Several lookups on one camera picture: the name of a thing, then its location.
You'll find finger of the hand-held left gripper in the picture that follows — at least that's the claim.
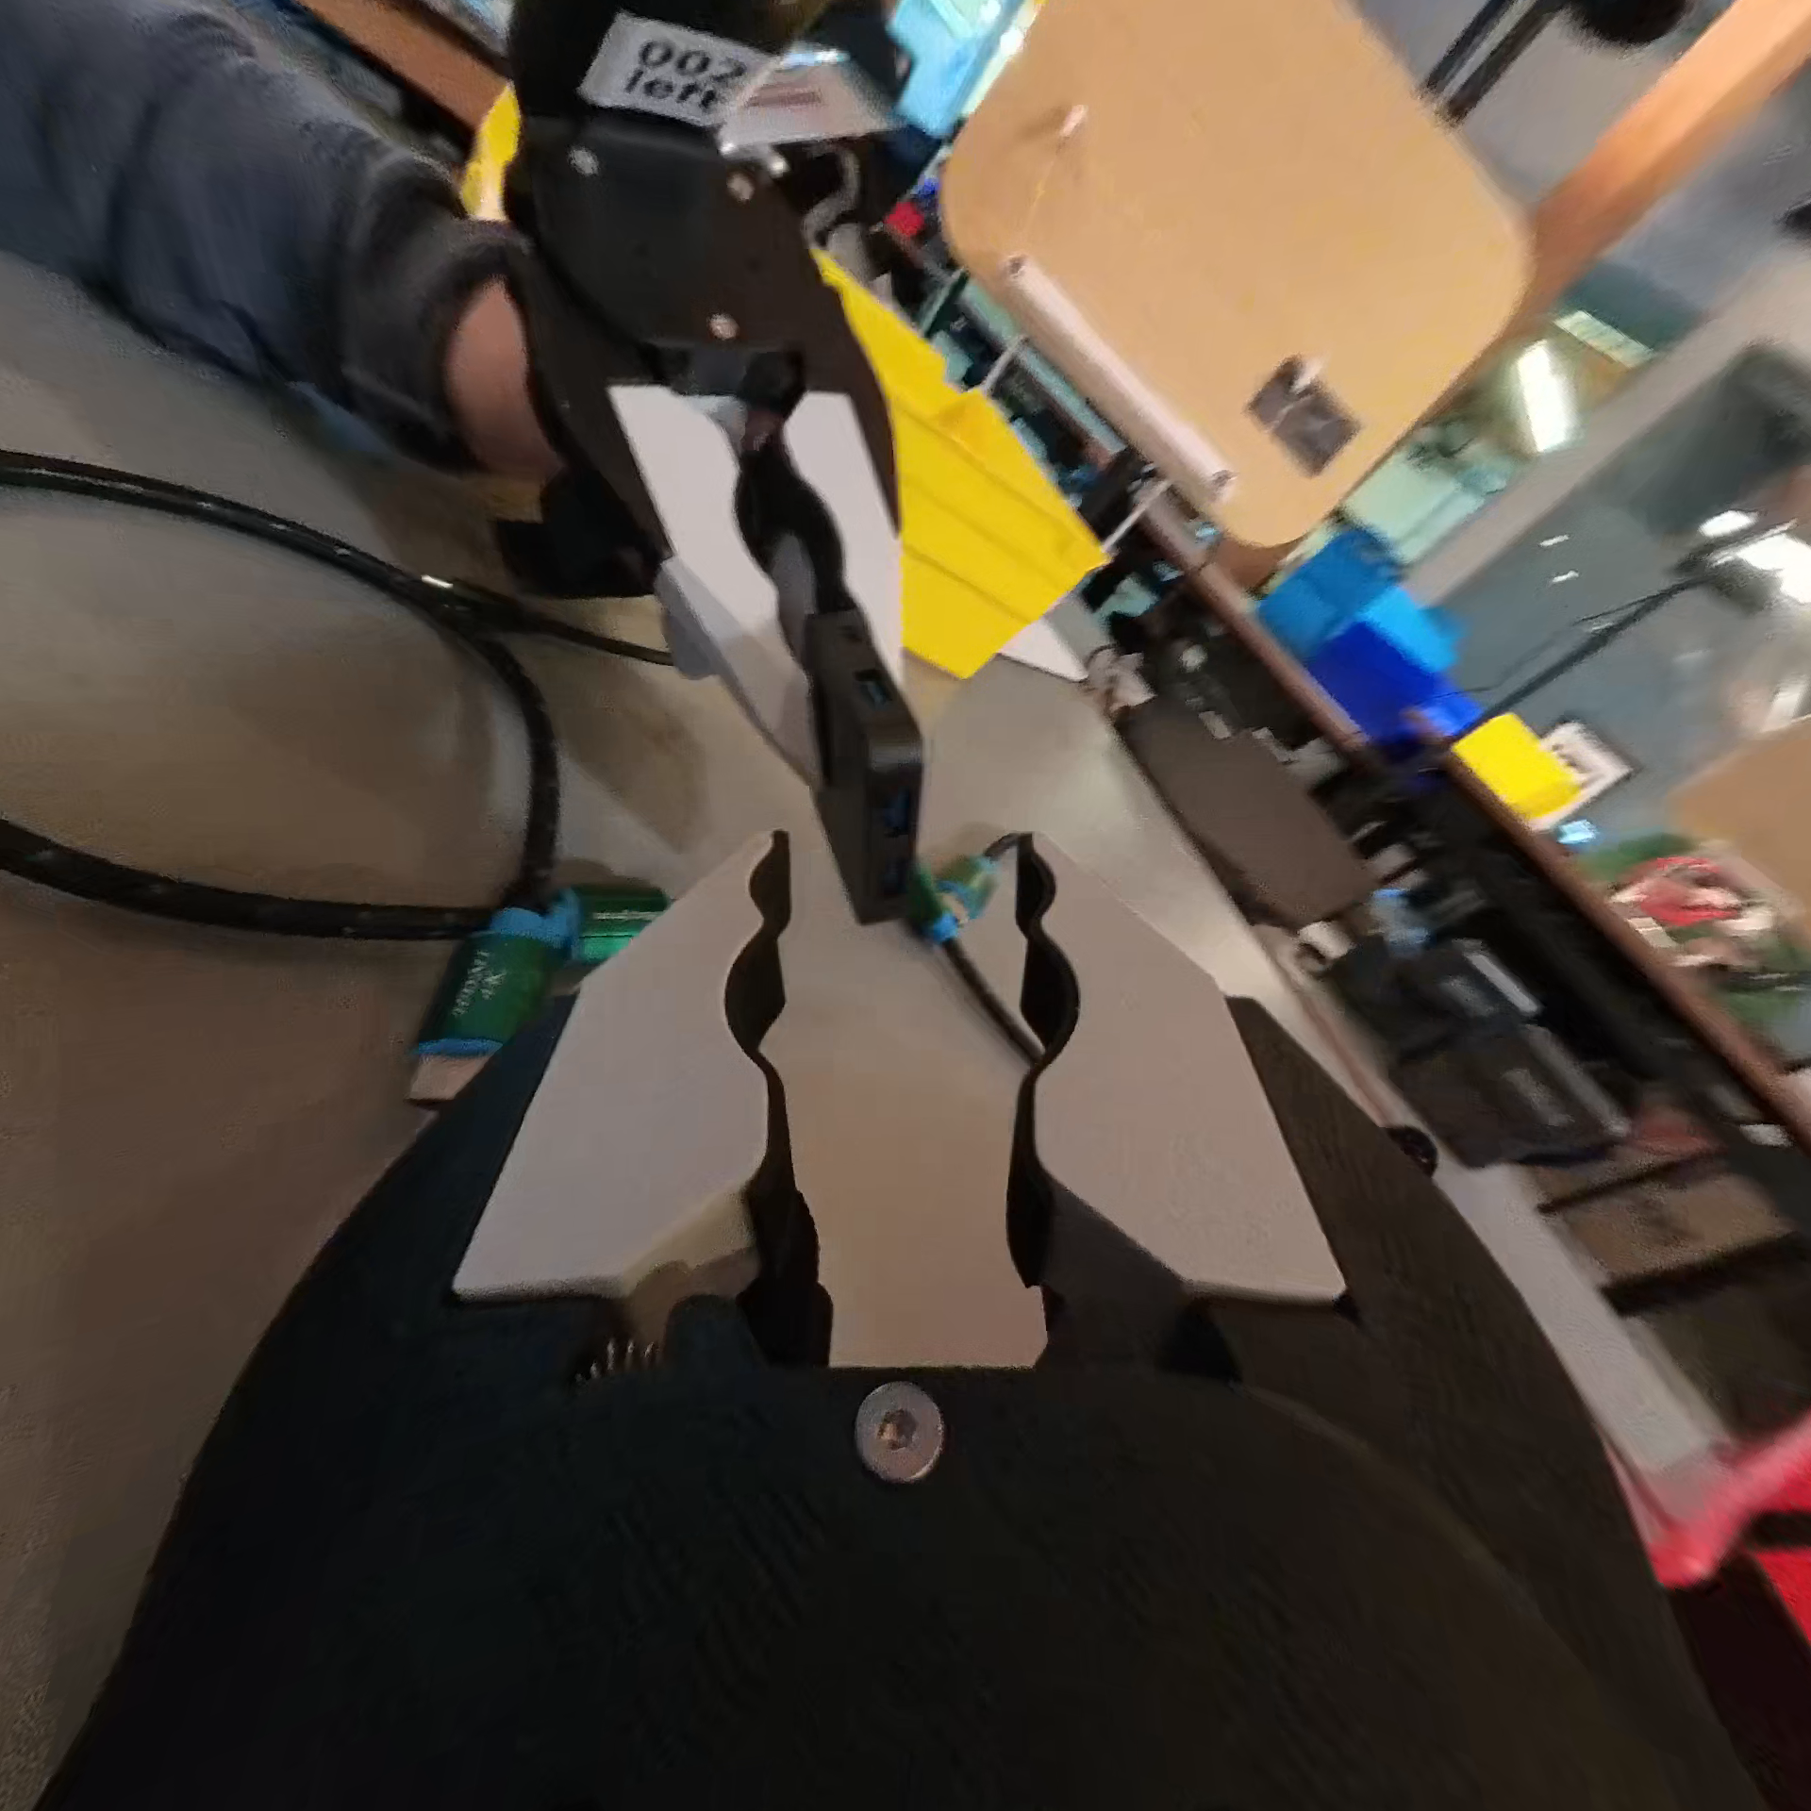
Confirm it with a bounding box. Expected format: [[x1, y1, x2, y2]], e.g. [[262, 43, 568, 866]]
[[607, 383, 823, 786], [778, 392, 909, 671]]

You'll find wooden divider panel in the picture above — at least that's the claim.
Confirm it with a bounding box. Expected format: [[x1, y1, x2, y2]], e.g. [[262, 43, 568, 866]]
[[1670, 732, 1811, 882], [941, 0, 1539, 551]]

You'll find black usb hub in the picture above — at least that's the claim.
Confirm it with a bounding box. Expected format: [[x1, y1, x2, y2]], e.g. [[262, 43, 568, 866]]
[[803, 611, 929, 925]]

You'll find person's left forearm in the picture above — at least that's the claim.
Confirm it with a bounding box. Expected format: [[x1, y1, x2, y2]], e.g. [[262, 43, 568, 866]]
[[0, 0, 537, 477]]

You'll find printed tag sign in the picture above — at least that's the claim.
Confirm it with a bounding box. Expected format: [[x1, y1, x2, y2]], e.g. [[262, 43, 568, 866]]
[[1536, 717, 1632, 810]]

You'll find black hdmi cable green plug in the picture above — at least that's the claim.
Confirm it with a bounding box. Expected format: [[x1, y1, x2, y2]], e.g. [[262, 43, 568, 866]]
[[903, 834, 1050, 1064], [0, 450, 670, 1107]]

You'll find blue plastic bin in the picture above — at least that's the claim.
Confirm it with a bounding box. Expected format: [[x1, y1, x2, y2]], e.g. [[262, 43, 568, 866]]
[[1258, 526, 1479, 744]]

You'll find wooden post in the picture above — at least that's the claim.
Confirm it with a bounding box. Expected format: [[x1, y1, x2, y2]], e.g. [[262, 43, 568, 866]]
[[1521, 0, 1811, 307]]

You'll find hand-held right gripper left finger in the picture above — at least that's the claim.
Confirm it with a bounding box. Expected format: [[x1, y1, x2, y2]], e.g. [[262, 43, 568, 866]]
[[452, 829, 836, 1367]]

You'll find person's left hand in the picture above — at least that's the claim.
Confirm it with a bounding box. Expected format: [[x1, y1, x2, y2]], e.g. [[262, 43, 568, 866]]
[[443, 276, 571, 484]]

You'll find dark flat pad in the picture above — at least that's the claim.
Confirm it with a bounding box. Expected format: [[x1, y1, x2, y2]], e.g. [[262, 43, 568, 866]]
[[1124, 697, 1379, 931]]

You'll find red plastic bin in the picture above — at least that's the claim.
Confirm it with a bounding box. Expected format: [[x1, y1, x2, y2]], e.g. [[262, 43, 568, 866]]
[[1648, 1420, 1811, 1588]]

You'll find large yellow plastic bin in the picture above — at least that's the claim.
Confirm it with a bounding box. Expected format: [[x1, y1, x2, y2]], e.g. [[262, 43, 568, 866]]
[[460, 84, 1111, 681]]

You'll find small yellow bin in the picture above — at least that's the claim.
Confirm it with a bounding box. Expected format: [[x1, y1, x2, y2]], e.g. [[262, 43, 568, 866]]
[[1449, 712, 1589, 834]]

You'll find thin black cable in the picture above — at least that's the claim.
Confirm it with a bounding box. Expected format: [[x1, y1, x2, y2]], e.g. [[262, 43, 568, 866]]
[[410, 578, 679, 667]]

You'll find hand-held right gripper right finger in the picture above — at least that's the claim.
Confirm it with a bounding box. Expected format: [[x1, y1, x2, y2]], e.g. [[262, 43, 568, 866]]
[[1007, 833, 1345, 1367]]

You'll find black lamp stand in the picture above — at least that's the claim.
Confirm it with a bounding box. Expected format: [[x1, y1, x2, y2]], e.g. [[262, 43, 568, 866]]
[[1471, 544, 1777, 715]]

